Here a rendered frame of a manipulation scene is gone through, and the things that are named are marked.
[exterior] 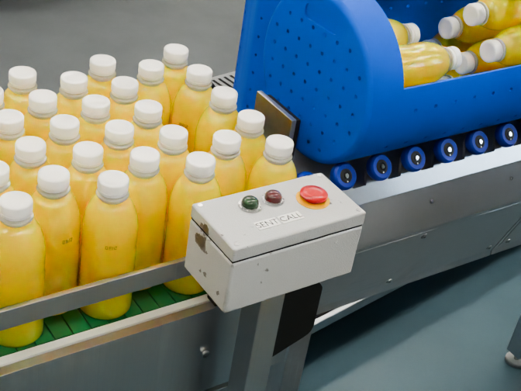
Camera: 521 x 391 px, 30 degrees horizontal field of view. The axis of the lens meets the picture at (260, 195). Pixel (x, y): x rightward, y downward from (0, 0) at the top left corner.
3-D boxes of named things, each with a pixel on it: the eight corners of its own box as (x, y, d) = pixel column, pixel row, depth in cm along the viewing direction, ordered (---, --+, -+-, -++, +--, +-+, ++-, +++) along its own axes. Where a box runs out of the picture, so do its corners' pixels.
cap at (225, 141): (230, 139, 136) (232, 127, 135) (245, 153, 133) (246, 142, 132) (206, 143, 134) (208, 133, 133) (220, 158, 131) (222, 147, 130)
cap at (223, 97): (232, 112, 142) (233, 102, 141) (206, 105, 142) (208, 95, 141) (239, 101, 145) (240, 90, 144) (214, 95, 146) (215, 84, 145)
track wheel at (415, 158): (424, 142, 163) (416, 143, 165) (404, 147, 161) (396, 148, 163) (429, 168, 163) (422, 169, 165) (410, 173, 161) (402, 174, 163)
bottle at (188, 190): (160, 293, 135) (172, 182, 124) (161, 261, 140) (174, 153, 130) (210, 297, 136) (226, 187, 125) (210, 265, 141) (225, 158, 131)
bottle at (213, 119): (224, 223, 151) (239, 119, 140) (181, 210, 152) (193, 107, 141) (236, 198, 156) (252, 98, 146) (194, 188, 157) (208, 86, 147)
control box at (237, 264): (351, 273, 129) (367, 210, 123) (223, 314, 118) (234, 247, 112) (308, 231, 135) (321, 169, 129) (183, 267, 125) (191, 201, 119)
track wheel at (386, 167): (390, 150, 159) (383, 151, 161) (369, 155, 157) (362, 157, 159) (396, 177, 160) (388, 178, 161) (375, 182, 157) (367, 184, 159)
